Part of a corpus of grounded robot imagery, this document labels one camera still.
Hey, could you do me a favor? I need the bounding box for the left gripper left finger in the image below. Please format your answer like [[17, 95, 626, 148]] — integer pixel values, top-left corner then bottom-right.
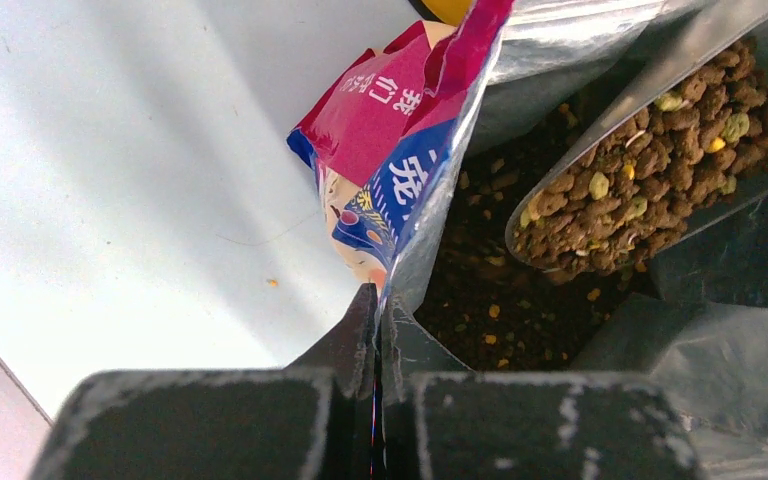
[[30, 283, 378, 479]]

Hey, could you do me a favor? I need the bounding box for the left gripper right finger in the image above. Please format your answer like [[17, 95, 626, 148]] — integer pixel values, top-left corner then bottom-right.
[[380, 300, 704, 479]]

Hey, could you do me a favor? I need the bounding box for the cat food bag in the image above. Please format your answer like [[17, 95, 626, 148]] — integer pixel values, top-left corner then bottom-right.
[[287, 1, 768, 479]]

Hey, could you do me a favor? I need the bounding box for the clear plastic scoop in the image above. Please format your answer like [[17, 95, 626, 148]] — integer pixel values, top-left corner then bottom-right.
[[505, 1, 768, 275]]

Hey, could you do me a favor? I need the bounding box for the brown kibble pet food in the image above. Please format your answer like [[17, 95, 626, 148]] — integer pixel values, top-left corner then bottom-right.
[[511, 36, 768, 281]]

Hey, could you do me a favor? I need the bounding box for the yellow double pet bowl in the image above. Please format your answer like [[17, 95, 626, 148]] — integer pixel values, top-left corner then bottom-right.
[[408, 0, 473, 26]]

